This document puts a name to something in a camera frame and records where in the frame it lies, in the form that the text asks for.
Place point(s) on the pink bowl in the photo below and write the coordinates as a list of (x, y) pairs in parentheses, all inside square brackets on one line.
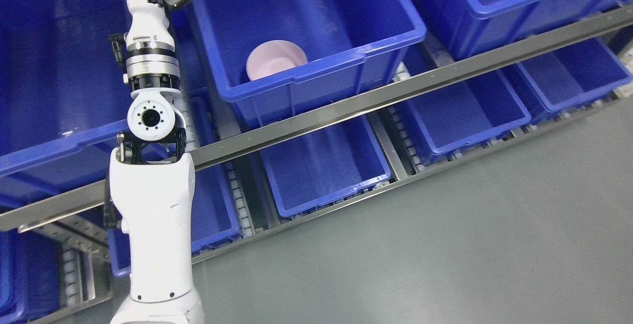
[(273, 57)]

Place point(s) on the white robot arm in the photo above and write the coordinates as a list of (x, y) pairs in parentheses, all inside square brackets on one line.
[(151, 183)]

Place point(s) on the blue bin upper middle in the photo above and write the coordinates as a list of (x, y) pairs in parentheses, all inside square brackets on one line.
[(352, 46)]

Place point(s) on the blue bin lower middle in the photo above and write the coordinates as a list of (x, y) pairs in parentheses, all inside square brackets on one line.
[(316, 170)]

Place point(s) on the blue bin upper left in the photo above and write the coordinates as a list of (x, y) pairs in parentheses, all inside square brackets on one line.
[(63, 98)]

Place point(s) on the blue bin bottom left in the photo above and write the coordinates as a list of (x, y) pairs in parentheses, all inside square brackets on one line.
[(29, 277)]

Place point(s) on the blue bin lower right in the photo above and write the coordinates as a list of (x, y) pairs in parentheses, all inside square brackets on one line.
[(462, 116)]

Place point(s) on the blue bin far right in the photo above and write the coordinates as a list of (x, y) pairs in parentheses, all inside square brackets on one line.
[(570, 77)]

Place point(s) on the metal shelf rack frame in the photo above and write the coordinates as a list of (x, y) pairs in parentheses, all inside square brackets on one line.
[(48, 216)]

